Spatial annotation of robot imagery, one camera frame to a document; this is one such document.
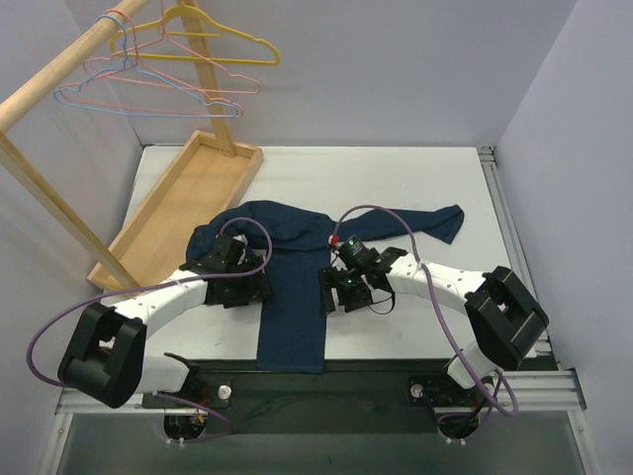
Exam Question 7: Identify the dark blue denim trousers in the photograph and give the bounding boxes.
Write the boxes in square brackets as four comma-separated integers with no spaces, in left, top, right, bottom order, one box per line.
[185,201,465,374]

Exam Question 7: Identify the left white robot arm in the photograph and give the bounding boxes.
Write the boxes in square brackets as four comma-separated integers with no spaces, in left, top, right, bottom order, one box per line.
[57,235,272,409]

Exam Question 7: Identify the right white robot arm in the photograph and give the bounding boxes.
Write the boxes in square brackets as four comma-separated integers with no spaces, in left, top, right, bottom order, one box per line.
[317,237,549,404]

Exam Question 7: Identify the yellow plastic hanger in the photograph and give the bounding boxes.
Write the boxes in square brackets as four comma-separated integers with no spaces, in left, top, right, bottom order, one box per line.
[108,3,281,66]

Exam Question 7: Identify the wooden clothes rack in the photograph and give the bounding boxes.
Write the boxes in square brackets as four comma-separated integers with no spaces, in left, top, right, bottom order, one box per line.
[1,1,263,290]

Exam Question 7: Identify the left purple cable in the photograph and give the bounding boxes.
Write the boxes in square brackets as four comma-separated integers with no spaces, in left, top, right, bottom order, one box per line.
[27,218,275,439]

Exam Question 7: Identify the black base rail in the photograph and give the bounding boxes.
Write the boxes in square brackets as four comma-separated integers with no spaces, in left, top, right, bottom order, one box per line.
[142,358,500,436]

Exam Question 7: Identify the blue wire hanger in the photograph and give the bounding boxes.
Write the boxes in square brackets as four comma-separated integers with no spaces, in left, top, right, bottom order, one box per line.
[63,17,242,114]

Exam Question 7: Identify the aluminium frame rail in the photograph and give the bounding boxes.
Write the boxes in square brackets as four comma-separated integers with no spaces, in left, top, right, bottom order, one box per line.
[477,145,589,412]

